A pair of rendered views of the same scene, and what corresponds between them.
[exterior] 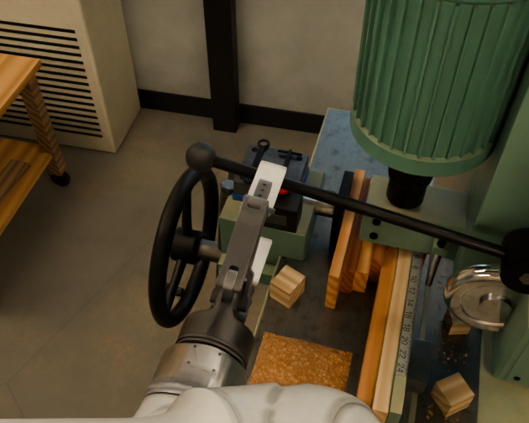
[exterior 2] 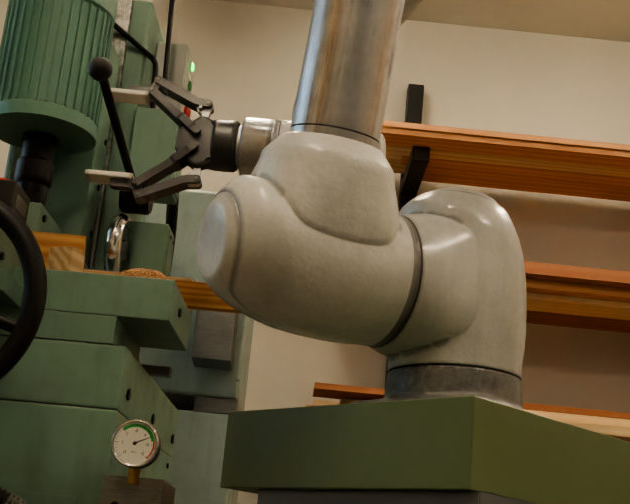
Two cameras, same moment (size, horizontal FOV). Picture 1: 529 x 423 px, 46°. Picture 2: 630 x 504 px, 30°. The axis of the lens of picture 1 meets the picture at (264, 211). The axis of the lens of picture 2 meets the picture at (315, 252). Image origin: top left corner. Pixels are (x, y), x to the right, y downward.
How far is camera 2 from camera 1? 2.08 m
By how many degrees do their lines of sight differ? 111
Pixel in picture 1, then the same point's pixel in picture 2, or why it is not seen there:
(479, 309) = (125, 252)
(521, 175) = (98, 156)
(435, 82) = not seen: hidden behind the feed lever
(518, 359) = (166, 259)
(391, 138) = (90, 106)
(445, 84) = not seen: hidden behind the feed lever
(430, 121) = (98, 96)
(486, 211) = (90, 188)
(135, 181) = not seen: outside the picture
